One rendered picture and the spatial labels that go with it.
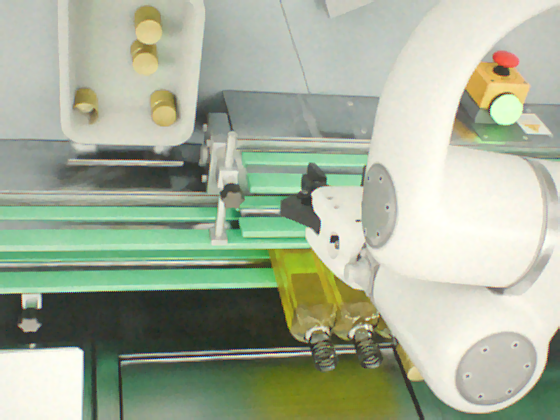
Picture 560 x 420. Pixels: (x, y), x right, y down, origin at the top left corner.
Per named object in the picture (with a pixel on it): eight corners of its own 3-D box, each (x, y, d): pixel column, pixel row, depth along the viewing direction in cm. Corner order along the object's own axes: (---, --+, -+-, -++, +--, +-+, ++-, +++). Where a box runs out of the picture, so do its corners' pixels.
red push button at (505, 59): (493, 81, 109) (501, 60, 107) (482, 68, 112) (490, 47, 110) (517, 82, 110) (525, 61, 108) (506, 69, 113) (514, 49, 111)
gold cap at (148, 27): (133, 4, 95) (135, 18, 92) (161, 5, 96) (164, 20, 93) (133, 29, 97) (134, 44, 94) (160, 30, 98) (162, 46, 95)
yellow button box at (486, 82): (455, 98, 117) (474, 124, 111) (470, 56, 112) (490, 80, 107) (495, 100, 118) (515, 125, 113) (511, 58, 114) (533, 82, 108)
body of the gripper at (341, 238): (337, 316, 52) (298, 247, 62) (467, 313, 55) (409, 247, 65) (353, 219, 50) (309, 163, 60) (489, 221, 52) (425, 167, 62)
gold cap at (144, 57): (130, 36, 98) (131, 52, 94) (157, 37, 99) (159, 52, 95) (130, 60, 100) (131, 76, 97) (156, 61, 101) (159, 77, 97)
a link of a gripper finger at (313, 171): (295, 222, 62) (277, 193, 68) (332, 223, 63) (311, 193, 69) (300, 187, 61) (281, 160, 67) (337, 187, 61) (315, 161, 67)
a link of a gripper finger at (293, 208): (271, 227, 58) (285, 203, 63) (368, 245, 57) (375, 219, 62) (272, 213, 57) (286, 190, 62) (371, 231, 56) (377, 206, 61)
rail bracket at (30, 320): (23, 283, 107) (15, 354, 97) (20, 248, 103) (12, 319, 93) (51, 282, 108) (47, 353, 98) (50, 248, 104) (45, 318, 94)
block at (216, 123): (196, 166, 108) (201, 196, 102) (202, 110, 102) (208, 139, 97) (220, 167, 108) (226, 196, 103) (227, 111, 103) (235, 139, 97)
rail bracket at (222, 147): (200, 206, 103) (211, 267, 94) (213, 102, 93) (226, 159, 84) (222, 206, 104) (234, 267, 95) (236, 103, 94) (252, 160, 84)
